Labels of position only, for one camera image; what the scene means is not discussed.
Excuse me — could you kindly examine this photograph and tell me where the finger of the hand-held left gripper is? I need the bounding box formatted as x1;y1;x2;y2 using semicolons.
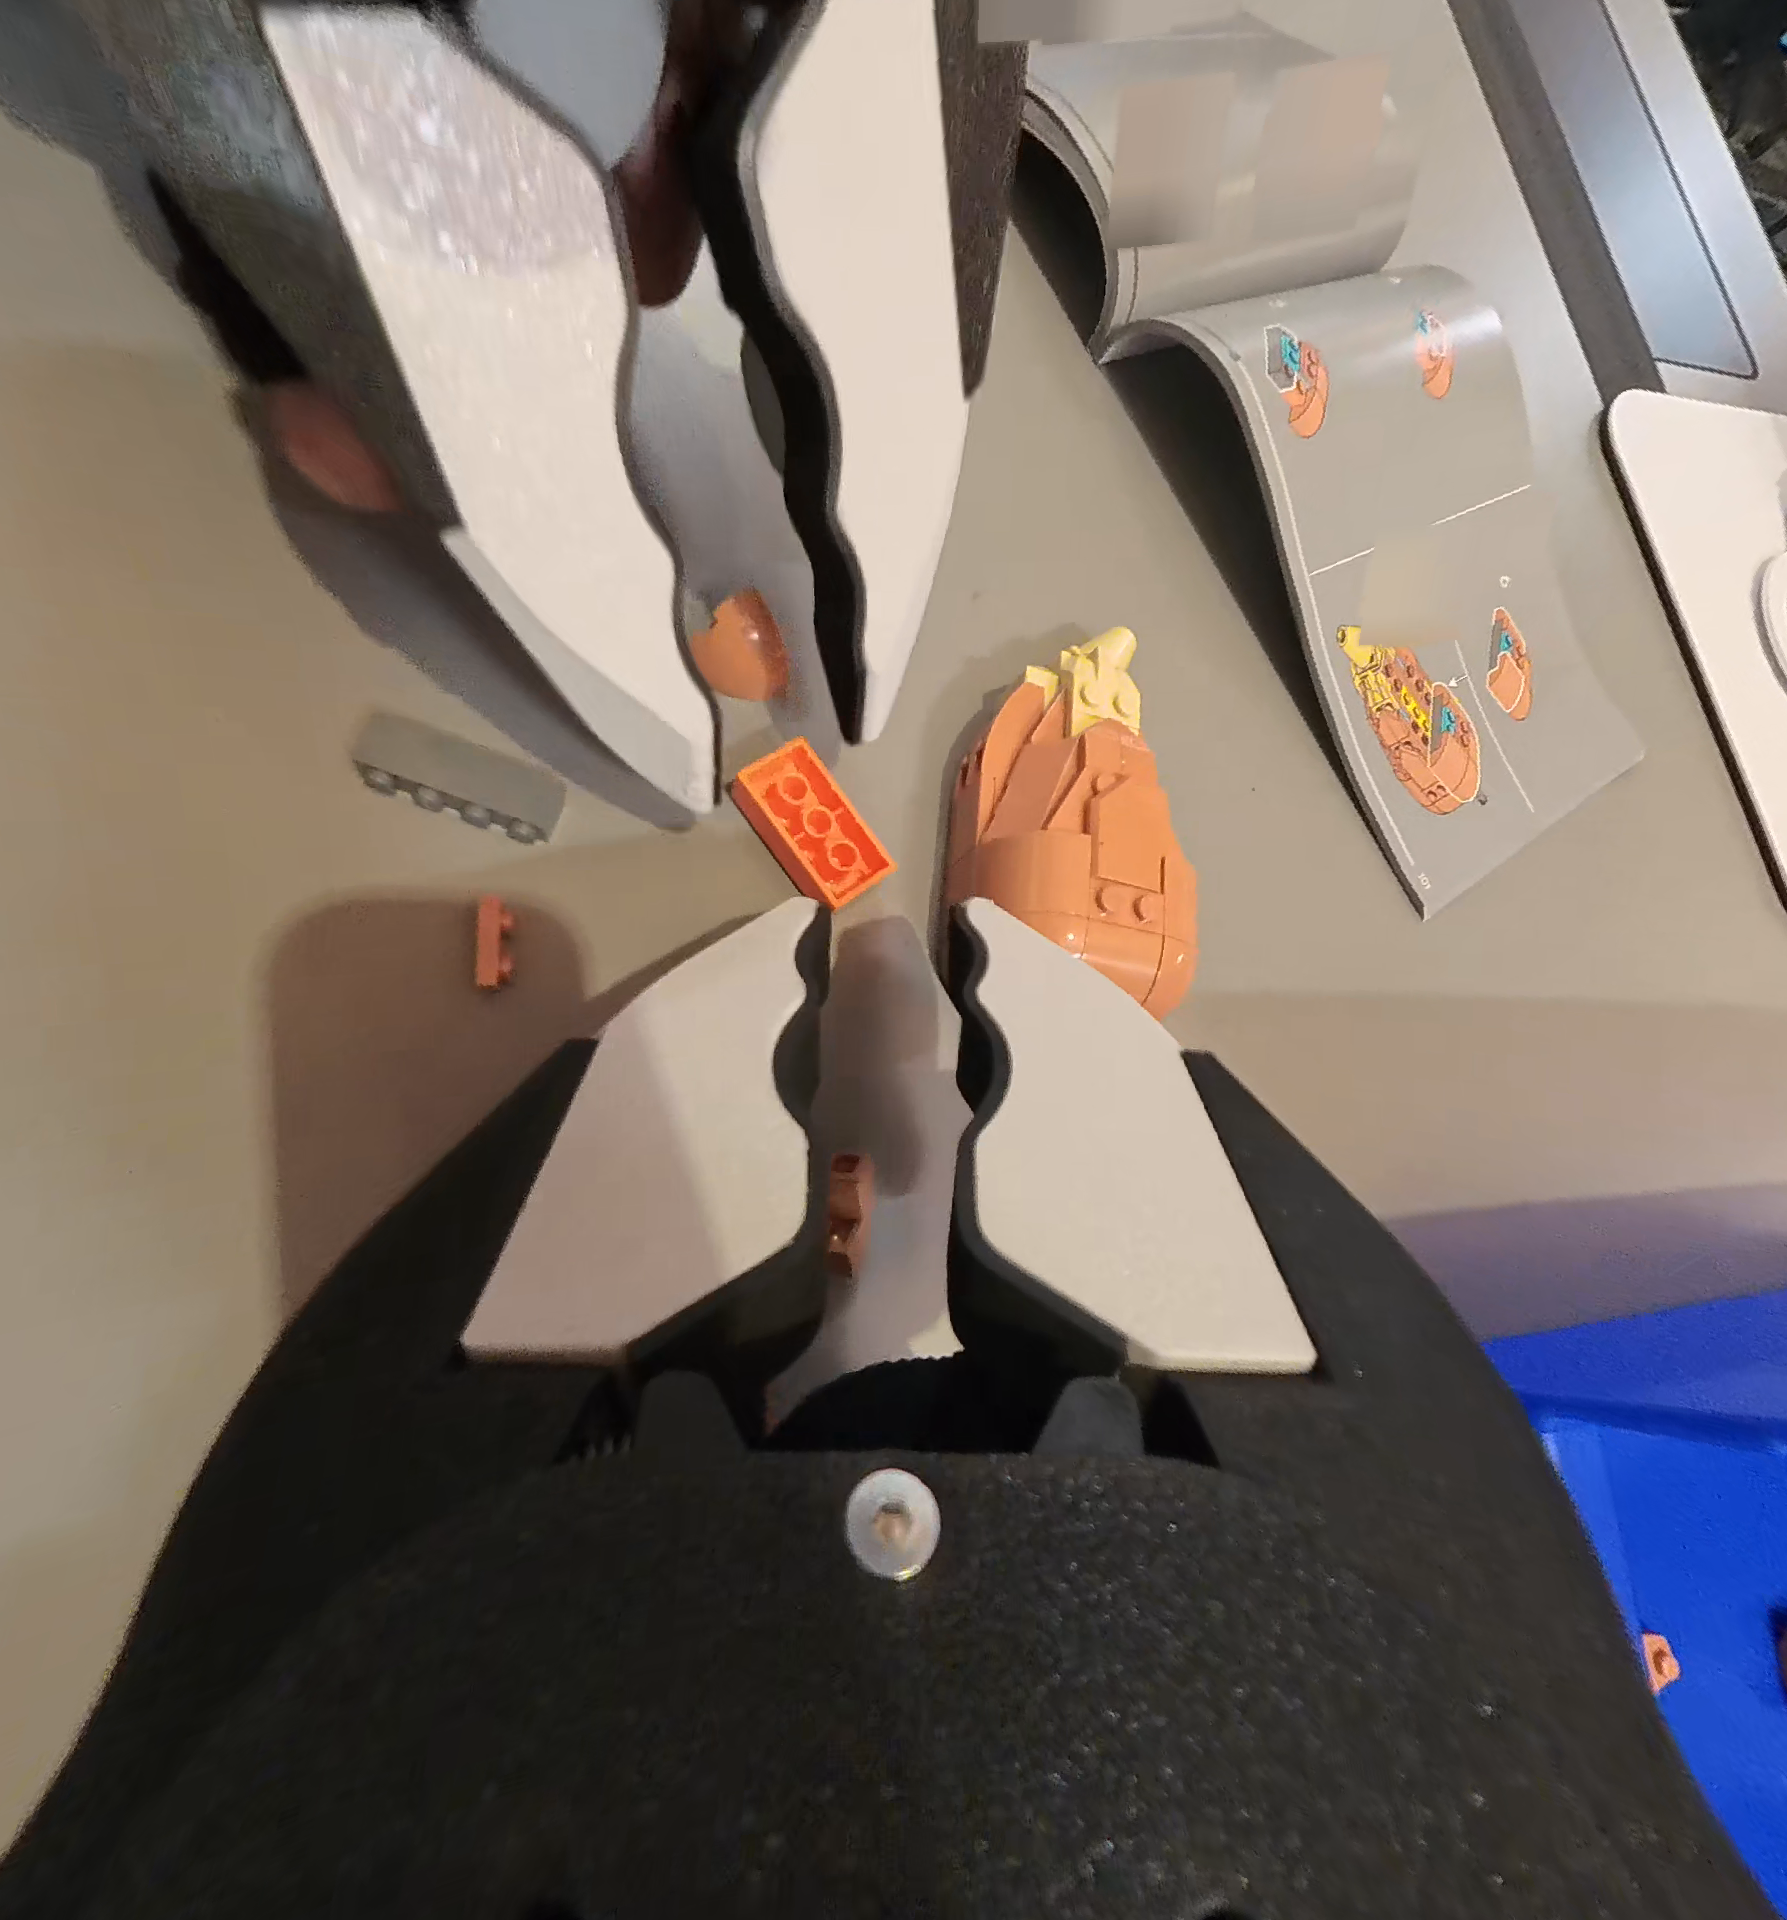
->
256;0;722;820
691;0;978;747

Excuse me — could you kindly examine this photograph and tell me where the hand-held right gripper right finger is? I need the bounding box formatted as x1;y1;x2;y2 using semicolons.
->
945;895;1318;1374

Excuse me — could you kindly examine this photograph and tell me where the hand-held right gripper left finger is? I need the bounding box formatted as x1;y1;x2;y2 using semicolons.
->
462;895;834;1379

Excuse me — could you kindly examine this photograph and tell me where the brown curved slope brick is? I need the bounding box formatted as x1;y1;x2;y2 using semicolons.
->
823;1152;877;1278

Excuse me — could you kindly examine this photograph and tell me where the brown quarter-round brick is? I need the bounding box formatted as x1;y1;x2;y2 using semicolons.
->
683;586;794;705

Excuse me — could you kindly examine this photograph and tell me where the orange eight-stud brick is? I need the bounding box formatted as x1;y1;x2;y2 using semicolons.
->
724;739;898;911

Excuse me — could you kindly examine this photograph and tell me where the blue plastic bin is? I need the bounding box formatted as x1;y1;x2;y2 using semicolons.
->
1478;1273;1787;1920

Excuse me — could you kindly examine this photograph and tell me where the person's left hand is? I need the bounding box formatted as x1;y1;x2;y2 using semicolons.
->
266;378;403;517

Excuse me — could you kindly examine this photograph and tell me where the brown brick-built model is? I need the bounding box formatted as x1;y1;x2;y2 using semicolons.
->
940;625;1202;1020

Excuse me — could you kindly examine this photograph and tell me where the grey four-stud brick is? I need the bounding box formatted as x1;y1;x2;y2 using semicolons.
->
353;708;567;850

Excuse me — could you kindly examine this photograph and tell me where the grey instruction booklet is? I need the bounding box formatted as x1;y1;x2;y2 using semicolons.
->
1017;22;1647;921

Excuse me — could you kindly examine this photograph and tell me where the white tray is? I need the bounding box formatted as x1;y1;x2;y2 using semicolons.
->
1601;387;1787;960

